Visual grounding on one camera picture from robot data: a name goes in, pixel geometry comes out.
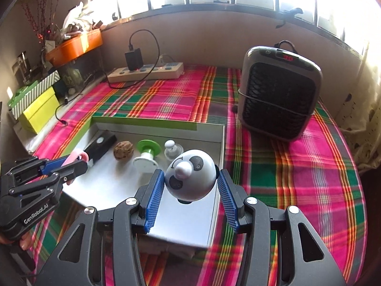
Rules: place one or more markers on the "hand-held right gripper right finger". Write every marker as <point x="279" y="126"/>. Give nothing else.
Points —
<point x="227" y="202"/>

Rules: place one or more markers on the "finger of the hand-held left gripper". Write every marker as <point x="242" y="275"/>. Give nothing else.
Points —
<point x="73" y="169"/>
<point x="53" y="165"/>

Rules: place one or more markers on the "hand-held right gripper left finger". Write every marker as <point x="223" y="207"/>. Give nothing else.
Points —
<point x="154" y="202"/>

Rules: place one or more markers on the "pink oval case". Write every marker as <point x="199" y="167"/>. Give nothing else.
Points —
<point x="82" y="154"/>

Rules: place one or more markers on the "black rectangular device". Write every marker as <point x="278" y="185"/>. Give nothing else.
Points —
<point x="101" y="147"/>

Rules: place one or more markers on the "green white cardboard box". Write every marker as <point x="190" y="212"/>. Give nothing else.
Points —
<point x="184" y="225"/>

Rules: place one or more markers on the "green white mushroom-shaped massager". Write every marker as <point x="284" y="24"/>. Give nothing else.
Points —
<point x="145" y="162"/>

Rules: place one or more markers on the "round panda face toy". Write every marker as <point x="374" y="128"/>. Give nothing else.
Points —
<point x="190" y="181"/>

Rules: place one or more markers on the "brown walnut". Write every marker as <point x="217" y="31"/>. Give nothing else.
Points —
<point x="122" y="151"/>

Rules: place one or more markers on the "small white knob toy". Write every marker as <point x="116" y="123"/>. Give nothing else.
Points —
<point x="170" y="144"/>

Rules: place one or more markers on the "person's left hand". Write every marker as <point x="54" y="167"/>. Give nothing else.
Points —
<point x="26" y="241"/>

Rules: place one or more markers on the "white plastic sheet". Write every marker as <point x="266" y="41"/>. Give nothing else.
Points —
<point x="29" y="143"/>

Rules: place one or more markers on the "pink green plaid blanket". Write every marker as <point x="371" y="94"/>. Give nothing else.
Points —
<point x="297" y="184"/>

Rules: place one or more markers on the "green striped box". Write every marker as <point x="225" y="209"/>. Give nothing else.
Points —
<point x="35" y="92"/>

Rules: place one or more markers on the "glass jar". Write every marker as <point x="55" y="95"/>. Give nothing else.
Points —
<point x="71" y="77"/>

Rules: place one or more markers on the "metal glass container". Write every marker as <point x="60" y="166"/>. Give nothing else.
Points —
<point x="23" y="65"/>

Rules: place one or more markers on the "grey space heater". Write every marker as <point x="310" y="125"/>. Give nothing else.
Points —
<point x="276" y="104"/>

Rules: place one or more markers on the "orange tray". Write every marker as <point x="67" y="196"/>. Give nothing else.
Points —
<point x="74" y="47"/>

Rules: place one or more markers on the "black charger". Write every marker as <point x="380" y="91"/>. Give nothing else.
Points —
<point x="134" y="59"/>

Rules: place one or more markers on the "red berry branches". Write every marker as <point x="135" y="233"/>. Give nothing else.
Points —
<point x="40" y="35"/>

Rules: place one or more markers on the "beige power strip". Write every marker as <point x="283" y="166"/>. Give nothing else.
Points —
<point x="166" y="70"/>

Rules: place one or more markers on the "crumpled white plastic bag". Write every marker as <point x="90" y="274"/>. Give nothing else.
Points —
<point x="74" y="18"/>

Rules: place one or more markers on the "white lace curtain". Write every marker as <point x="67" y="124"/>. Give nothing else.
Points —
<point x="366" y="125"/>

